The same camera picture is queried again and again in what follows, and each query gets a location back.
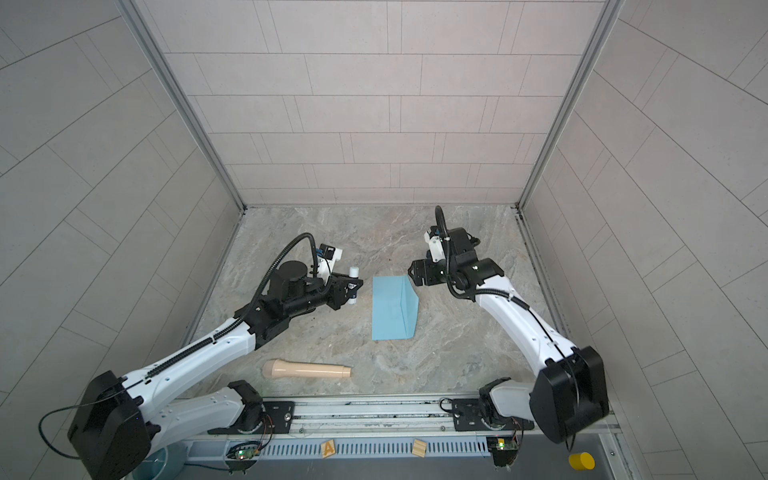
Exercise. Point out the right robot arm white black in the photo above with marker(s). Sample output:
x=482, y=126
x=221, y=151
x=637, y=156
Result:
x=570, y=390

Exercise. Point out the teal round bowl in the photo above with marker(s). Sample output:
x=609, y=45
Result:
x=164, y=464

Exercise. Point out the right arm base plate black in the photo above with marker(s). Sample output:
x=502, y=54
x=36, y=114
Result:
x=467, y=416

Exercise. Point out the circuit board with wires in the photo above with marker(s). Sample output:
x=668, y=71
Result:
x=246, y=451
x=503, y=450

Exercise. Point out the grey slotted cable duct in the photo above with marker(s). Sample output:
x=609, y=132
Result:
x=347, y=448

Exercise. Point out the beige plastic toy microphone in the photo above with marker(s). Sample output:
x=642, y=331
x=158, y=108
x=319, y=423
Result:
x=277, y=368

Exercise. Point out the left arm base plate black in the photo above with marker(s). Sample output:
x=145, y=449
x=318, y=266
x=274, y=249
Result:
x=279, y=416

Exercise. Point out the wooden letter A block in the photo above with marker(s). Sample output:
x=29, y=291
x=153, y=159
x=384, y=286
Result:
x=328, y=449

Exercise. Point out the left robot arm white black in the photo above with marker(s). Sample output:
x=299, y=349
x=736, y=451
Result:
x=121, y=420

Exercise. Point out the plain wooden block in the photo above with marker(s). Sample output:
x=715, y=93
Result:
x=419, y=448

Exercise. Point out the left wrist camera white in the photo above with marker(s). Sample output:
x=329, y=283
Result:
x=327, y=256

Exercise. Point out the teal paper envelope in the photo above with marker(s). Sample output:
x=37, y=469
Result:
x=394, y=308

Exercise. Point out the right circuit board with wires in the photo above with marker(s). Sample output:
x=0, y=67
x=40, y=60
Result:
x=503, y=450

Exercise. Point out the blue white glue stick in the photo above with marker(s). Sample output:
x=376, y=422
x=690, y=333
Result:
x=353, y=286

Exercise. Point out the yellow cylinder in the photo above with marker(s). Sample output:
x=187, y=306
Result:
x=582, y=461

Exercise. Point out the aluminium mounting rail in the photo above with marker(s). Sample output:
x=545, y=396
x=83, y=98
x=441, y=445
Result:
x=372, y=416

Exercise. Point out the left circuit board with wires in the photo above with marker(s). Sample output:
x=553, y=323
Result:
x=246, y=451

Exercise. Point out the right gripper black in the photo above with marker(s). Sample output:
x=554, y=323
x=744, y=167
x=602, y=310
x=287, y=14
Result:
x=418, y=271

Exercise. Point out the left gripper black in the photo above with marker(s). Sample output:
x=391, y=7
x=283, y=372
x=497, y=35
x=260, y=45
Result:
x=336, y=289

